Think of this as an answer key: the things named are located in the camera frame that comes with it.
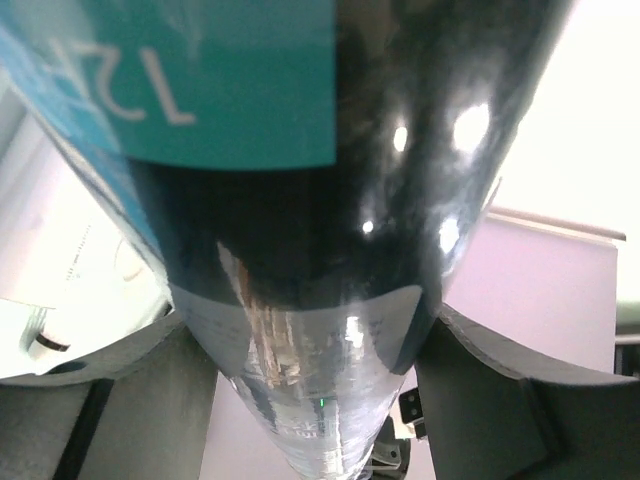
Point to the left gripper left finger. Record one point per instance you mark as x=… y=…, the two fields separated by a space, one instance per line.
x=136 y=409

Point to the white shuttlecock tube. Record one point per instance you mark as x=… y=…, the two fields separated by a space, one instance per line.
x=70 y=282

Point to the black shuttlecock tube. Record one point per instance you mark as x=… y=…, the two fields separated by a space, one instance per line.
x=303 y=177

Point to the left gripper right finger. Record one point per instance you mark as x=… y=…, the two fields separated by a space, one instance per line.
x=495 y=409

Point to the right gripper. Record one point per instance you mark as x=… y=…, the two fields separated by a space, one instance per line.
x=391 y=453

